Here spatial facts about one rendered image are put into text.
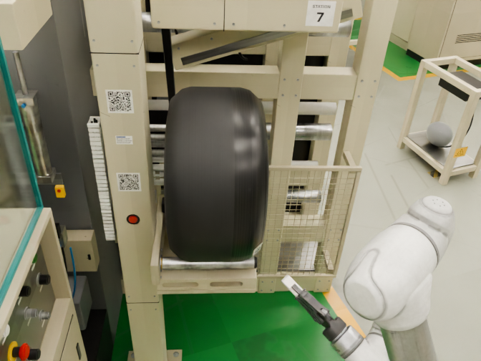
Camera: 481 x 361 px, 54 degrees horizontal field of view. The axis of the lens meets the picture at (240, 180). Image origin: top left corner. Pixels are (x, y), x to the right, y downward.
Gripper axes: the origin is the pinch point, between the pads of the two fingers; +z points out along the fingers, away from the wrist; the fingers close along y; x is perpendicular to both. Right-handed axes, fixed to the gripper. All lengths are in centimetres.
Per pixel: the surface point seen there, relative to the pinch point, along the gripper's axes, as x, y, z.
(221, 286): -12.8, 22.8, 18.1
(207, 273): -13.8, 20.2, 24.3
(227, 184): 0.4, -26.0, 32.0
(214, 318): -12, 119, 20
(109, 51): -3, -45, 77
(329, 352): 19, 107, -35
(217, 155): 3.5, -29.2, 39.7
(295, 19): 54, -34, 57
